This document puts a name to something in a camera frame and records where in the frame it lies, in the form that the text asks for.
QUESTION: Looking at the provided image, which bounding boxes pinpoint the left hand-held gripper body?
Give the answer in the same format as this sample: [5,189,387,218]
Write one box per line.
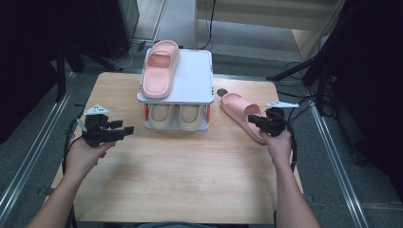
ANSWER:
[80,103,112,148]

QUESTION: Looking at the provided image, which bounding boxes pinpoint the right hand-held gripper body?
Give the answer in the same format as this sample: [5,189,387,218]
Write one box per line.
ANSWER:
[263,100,300,138]

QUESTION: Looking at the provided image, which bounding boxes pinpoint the pink slipper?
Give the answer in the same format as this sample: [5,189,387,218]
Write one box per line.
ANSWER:
[220,92,271,146]
[141,39,181,100]

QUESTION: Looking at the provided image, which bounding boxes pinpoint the beige clog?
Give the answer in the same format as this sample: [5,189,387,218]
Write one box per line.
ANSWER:
[176,104,204,133]
[147,104,176,131]

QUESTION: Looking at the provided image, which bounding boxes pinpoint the white shoe rack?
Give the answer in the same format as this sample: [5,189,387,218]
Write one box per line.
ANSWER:
[136,47,216,133]

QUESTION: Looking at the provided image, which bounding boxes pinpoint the person's right hand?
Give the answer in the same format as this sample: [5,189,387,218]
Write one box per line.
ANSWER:
[259,127,294,166]

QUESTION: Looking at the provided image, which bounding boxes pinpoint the person's left hand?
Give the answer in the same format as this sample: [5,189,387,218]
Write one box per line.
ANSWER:
[64,137,117,182]

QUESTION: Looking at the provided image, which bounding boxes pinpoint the black metal stand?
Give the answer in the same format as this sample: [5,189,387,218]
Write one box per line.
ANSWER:
[265,55,336,117]
[54,39,125,103]

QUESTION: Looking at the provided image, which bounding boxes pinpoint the light wooden furniture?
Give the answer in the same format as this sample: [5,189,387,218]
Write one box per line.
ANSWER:
[193,0,347,62]

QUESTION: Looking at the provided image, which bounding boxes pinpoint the dark cabinet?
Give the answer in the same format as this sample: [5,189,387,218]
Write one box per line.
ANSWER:
[94,0,141,59]

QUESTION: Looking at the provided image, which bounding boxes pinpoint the right hand-held gripper cable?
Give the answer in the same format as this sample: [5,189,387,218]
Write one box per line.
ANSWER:
[276,108,299,173]

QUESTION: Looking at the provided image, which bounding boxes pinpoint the hand-held gripper cable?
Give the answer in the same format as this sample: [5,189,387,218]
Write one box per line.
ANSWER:
[276,108,299,173]
[61,109,86,228]

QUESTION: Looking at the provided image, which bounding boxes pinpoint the left hand-held gripper cable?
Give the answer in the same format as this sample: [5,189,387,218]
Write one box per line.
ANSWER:
[61,109,86,228]

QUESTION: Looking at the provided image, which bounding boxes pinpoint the bundle of black floor cables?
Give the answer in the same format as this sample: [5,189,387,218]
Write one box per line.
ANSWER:
[275,61,319,131]

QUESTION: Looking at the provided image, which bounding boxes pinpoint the metal floor rail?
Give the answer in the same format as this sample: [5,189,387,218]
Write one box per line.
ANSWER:
[307,100,371,228]
[0,71,76,218]

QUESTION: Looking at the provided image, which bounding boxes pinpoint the white floor cable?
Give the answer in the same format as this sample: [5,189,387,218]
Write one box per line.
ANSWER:
[108,44,141,69]

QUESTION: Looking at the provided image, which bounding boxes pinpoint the black floor cable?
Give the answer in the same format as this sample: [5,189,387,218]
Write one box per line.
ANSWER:
[195,0,218,51]

